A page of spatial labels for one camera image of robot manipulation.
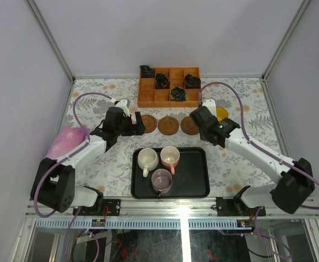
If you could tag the black plastic tray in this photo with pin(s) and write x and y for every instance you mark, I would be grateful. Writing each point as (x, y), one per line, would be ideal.
(191, 178)

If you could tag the blue green rolled sock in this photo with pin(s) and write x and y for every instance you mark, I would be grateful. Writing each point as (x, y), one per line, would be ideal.
(177, 94)

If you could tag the orange wooden compartment box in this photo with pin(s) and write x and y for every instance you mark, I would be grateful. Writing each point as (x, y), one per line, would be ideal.
(149, 97)

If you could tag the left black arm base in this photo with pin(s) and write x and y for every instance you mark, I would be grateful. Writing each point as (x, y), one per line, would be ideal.
(91, 202)

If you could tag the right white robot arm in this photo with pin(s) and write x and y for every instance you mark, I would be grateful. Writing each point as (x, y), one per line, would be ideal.
(289, 188)

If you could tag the dark grey rolled sock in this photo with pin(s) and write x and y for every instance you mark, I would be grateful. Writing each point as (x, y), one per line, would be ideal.
(192, 82)

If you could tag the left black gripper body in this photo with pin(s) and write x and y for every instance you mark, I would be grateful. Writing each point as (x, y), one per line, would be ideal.
(132, 126)

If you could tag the pink ceramic cup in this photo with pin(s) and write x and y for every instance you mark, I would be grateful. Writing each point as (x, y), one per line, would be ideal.
(170, 157)

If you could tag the aluminium frame rail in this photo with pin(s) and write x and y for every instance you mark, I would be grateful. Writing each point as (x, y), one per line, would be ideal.
(193, 208)

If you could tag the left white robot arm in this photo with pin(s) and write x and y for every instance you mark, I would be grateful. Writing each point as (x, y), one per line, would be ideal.
(54, 185)

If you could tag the purple ceramic cup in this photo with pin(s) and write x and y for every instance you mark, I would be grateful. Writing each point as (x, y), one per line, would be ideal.
(162, 181)

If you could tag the black orange rolled sock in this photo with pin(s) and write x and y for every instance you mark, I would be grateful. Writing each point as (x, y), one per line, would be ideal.
(161, 82)

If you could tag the white ceramic cup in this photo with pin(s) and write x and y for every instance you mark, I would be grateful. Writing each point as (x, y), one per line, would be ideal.
(147, 160)

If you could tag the brown wooden coaster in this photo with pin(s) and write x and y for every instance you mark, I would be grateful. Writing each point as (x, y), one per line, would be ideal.
(149, 122)
(168, 125)
(188, 126)

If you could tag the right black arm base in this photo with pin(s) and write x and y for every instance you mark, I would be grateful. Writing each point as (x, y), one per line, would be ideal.
(233, 207)

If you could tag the purple printed cloth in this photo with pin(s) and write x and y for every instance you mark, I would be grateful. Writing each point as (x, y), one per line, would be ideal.
(68, 142)

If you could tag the yellow ceramic cup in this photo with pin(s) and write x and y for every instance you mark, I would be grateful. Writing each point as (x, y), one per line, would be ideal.
(221, 113)

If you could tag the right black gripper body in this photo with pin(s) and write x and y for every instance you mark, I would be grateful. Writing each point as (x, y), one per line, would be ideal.
(202, 135)

